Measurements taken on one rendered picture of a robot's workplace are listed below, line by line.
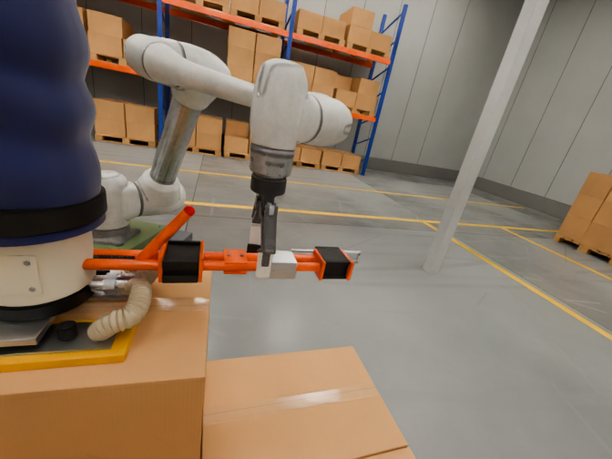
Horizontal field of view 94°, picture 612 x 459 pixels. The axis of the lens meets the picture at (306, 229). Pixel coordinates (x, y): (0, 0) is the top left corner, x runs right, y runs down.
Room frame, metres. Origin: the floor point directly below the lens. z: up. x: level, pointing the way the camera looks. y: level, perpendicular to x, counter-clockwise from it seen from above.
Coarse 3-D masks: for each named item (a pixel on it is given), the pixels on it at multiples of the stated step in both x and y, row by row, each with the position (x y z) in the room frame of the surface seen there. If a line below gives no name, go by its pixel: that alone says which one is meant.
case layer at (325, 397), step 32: (288, 352) 0.85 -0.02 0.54; (320, 352) 0.88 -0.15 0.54; (352, 352) 0.92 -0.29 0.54; (224, 384) 0.67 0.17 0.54; (256, 384) 0.69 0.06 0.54; (288, 384) 0.71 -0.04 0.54; (320, 384) 0.74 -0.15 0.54; (352, 384) 0.76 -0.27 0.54; (224, 416) 0.57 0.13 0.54; (256, 416) 0.58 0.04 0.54; (288, 416) 0.60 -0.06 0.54; (320, 416) 0.62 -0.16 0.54; (352, 416) 0.64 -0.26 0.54; (384, 416) 0.67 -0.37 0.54; (224, 448) 0.48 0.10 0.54; (256, 448) 0.50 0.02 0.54; (288, 448) 0.51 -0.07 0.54; (320, 448) 0.53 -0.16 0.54; (352, 448) 0.55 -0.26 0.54; (384, 448) 0.56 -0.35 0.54
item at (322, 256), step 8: (320, 256) 0.63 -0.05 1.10; (328, 256) 0.64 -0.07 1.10; (336, 256) 0.65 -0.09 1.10; (344, 256) 0.66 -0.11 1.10; (320, 264) 0.61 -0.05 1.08; (328, 264) 0.62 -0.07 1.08; (336, 264) 0.62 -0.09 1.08; (344, 264) 0.62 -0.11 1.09; (352, 264) 0.63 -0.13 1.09; (320, 272) 0.60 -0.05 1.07; (328, 272) 0.62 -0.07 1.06; (336, 272) 0.63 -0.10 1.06; (344, 272) 0.63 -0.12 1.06
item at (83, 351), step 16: (48, 336) 0.37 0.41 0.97; (64, 336) 0.36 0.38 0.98; (80, 336) 0.38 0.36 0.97; (112, 336) 0.39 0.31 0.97; (128, 336) 0.41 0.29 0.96; (0, 352) 0.32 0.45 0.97; (16, 352) 0.33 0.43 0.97; (32, 352) 0.33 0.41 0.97; (48, 352) 0.34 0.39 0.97; (64, 352) 0.35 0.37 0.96; (80, 352) 0.35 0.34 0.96; (96, 352) 0.36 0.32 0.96; (112, 352) 0.36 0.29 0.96; (0, 368) 0.30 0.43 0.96; (16, 368) 0.31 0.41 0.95; (32, 368) 0.32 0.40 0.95; (48, 368) 0.33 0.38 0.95
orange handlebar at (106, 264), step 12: (96, 252) 0.48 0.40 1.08; (108, 252) 0.49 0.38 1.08; (120, 252) 0.50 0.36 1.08; (132, 252) 0.51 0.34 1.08; (156, 252) 0.52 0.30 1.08; (204, 252) 0.56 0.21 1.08; (216, 252) 0.57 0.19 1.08; (228, 252) 0.57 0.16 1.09; (240, 252) 0.59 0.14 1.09; (84, 264) 0.44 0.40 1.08; (96, 264) 0.45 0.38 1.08; (108, 264) 0.46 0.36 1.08; (120, 264) 0.46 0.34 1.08; (132, 264) 0.47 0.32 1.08; (144, 264) 0.48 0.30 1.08; (156, 264) 0.49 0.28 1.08; (204, 264) 0.52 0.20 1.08; (216, 264) 0.53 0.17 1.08; (228, 264) 0.54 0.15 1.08; (240, 264) 0.55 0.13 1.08; (252, 264) 0.56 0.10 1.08; (300, 264) 0.60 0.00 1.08; (312, 264) 0.61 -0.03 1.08
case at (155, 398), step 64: (64, 320) 0.43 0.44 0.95; (192, 320) 0.50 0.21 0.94; (0, 384) 0.29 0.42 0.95; (64, 384) 0.31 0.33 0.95; (128, 384) 0.33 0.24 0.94; (192, 384) 0.36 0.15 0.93; (0, 448) 0.27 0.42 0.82; (64, 448) 0.29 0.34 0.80; (128, 448) 0.32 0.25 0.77; (192, 448) 0.36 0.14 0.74
